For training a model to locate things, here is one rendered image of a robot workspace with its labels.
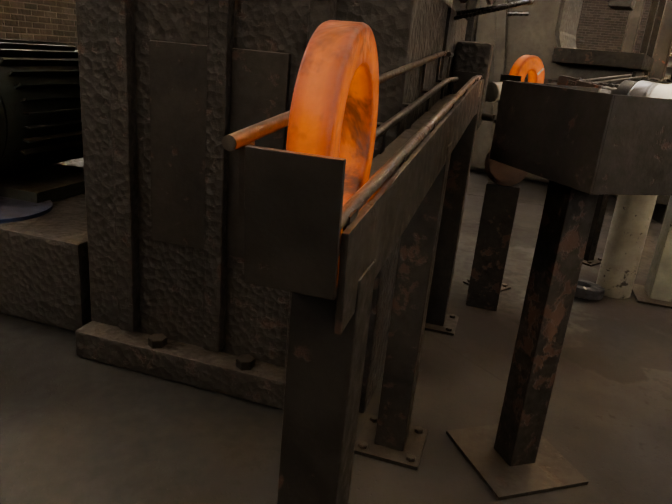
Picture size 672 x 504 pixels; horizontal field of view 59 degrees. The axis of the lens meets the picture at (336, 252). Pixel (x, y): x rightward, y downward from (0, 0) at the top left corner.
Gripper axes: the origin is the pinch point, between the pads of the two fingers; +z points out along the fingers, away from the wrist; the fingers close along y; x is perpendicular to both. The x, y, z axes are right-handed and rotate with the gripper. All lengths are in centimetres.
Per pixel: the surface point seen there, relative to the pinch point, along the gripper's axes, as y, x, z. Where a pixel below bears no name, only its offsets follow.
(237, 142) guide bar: -147, 2, -64
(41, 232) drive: -136, -51, 48
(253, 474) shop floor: -120, -69, -33
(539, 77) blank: 4.5, -0.8, 13.5
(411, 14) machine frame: -90, 12, -21
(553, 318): -75, -34, -55
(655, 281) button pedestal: 45, -62, -27
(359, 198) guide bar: -137, -2, -67
